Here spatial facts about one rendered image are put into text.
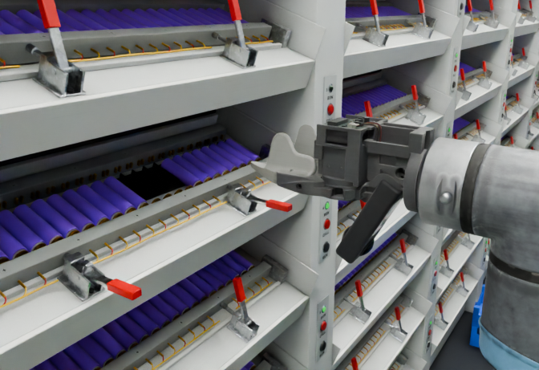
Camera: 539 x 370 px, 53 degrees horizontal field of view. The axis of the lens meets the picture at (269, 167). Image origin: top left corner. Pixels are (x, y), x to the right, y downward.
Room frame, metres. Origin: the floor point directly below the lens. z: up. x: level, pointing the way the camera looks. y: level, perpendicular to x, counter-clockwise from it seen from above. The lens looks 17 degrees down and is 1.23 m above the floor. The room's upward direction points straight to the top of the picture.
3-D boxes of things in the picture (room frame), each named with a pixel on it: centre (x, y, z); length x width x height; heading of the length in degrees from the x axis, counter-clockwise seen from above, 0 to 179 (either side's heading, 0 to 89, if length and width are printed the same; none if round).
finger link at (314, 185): (0.58, -0.05, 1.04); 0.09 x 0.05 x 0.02; 63
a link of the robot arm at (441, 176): (0.52, -0.18, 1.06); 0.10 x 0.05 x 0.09; 145
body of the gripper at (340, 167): (0.57, -0.11, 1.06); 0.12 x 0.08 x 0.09; 55
